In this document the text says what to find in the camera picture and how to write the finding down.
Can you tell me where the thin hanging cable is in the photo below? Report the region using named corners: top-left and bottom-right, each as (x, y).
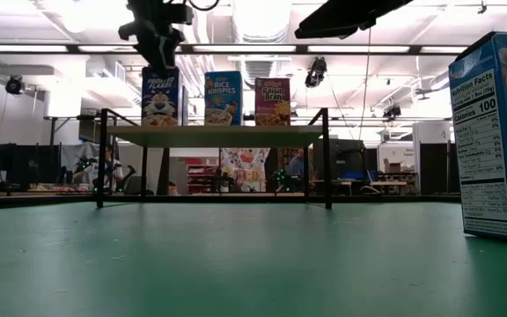
top-left (357, 26), bottom-right (372, 142)

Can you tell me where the black round ceiling fixture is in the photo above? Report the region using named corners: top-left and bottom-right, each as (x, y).
top-left (4, 74), bottom-right (26, 96)

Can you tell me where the black cabinet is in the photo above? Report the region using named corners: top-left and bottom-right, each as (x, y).
top-left (312, 138), bottom-right (368, 181)

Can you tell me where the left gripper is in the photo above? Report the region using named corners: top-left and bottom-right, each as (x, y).
top-left (117, 0), bottom-right (195, 77)

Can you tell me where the wooden work table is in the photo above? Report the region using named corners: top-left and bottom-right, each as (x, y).
top-left (367, 173), bottom-right (420, 195)

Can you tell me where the black overhead frame bar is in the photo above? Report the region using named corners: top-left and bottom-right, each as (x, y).
top-left (0, 42), bottom-right (507, 57)

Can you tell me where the red storage rack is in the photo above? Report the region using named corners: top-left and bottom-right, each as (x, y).
top-left (186, 158), bottom-right (217, 195)

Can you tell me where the silver ceiling duct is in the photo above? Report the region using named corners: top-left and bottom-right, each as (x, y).
top-left (231, 0), bottom-right (295, 85)

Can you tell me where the Frosted Flakes cereal box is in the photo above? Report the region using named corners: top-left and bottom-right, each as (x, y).
top-left (140, 65), bottom-right (180, 128)

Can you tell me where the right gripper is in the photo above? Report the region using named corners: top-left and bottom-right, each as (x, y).
top-left (294, 8), bottom-right (378, 41)

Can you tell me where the black tapered stand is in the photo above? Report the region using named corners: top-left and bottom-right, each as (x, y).
top-left (156, 147), bottom-right (171, 195)

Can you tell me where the person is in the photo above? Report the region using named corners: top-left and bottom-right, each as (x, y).
top-left (286, 148), bottom-right (308, 180)
top-left (99, 143), bottom-right (122, 181)

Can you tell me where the cardboard box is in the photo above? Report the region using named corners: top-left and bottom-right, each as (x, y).
top-left (383, 158), bottom-right (407, 174)

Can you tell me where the black hanging camera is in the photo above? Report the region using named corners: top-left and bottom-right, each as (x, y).
top-left (304, 55), bottom-right (328, 90)

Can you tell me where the black monitor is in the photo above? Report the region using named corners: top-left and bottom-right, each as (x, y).
top-left (0, 143), bottom-right (61, 186)

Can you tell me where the wooden shelf with black frame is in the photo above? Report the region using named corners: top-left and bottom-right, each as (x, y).
top-left (96, 107), bottom-right (334, 210)

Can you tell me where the floral patterned cloth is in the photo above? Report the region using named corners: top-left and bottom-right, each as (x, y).
top-left (219, 147), bottom-right (272, 194)

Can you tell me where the black panel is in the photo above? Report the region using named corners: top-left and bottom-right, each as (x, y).
top-left (419, 143), bottom-right (449, 195)

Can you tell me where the white pillar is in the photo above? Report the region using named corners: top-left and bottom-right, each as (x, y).
top-left (411, 121), bottom-right (452, 195)

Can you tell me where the Rice Krispies cereal box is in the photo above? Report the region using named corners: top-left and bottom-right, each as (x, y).
top-left (447, 30), bottom-right (507, 244)
top-left (203, 70), bottom-right (245, 128)

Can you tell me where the black ceiling spotlight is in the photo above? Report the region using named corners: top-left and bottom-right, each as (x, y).
top-left (383, 103), bottom-right (403, 123)

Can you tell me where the Raisin Bran cereal box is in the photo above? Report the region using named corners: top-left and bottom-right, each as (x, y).
top-left (253, 77), bottom-right (292, 128)

